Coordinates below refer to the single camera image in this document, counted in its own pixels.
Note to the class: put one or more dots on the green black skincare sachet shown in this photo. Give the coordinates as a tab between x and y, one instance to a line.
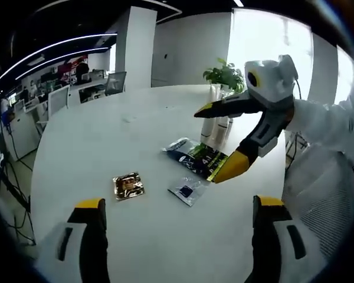
208	159

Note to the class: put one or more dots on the white office chair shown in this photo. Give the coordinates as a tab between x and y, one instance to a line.
59	98

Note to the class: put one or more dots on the dark grey office chair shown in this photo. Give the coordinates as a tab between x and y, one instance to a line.
116	83

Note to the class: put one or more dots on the grey mesh office chair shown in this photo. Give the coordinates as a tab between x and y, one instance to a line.
327	200

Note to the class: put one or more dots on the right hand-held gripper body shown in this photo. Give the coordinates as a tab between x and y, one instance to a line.
271	82

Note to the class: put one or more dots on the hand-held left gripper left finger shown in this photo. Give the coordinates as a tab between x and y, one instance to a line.
76	244

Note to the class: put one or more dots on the small white skincare tube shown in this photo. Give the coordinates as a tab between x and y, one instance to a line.
221	122

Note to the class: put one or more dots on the large white skincare tube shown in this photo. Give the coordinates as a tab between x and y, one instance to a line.
208	126

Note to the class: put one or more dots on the gold foil skincare sachet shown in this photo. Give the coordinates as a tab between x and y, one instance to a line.
129	186

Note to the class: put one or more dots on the large bright window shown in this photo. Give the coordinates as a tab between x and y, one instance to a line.
268	38

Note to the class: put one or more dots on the potted green plant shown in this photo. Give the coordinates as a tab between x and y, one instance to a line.
224	75

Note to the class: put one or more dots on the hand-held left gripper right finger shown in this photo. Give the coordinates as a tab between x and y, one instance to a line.
283	244

